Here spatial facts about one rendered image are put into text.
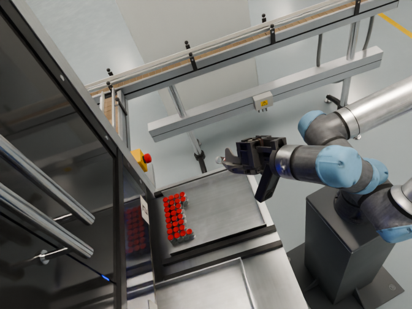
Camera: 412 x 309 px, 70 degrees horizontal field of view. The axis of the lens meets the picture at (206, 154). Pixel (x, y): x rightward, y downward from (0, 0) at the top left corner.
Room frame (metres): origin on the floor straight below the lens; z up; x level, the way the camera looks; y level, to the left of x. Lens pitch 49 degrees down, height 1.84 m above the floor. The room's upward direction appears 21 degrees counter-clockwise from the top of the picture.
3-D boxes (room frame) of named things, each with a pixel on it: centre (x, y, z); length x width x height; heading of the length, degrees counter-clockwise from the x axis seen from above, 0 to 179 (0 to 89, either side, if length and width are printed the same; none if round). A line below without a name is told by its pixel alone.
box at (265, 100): (1.43, -0.48, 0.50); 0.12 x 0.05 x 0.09; 86
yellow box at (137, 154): (0.84, 0.27, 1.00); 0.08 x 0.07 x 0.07; 86
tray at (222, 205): (0.57, 0.06, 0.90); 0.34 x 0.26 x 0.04; 86
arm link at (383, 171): (0.42, -0.44, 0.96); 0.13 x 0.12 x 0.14; 179
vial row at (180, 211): (0.58, 0.17, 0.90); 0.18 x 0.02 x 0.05; 176
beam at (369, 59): (1.49, -0.50, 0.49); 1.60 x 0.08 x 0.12; 86
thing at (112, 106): (1.13, 0.40, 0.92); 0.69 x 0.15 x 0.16; 176
